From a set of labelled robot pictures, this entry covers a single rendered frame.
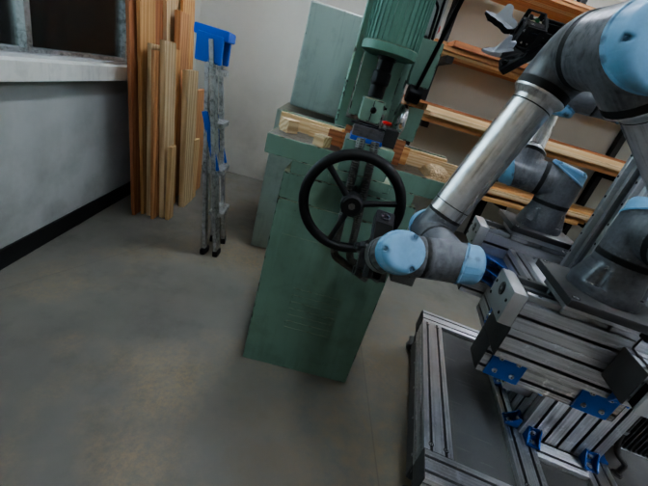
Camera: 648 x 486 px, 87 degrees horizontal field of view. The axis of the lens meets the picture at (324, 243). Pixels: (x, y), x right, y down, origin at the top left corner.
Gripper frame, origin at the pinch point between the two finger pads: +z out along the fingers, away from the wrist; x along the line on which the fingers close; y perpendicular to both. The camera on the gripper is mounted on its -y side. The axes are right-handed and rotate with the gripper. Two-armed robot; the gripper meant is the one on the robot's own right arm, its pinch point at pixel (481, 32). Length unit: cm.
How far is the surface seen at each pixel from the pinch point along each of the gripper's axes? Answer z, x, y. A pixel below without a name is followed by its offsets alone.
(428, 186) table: -0.6, 34.8, -26.4
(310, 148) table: 38, 34, -25
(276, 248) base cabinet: 41, 59, -51
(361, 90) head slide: 27.0, 2.3, -28.9
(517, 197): -142, -93, -190
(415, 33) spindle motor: 17.1, 0.7, -5.1
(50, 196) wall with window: 159, 45, -105
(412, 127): 4.4, 2.9, -38.8
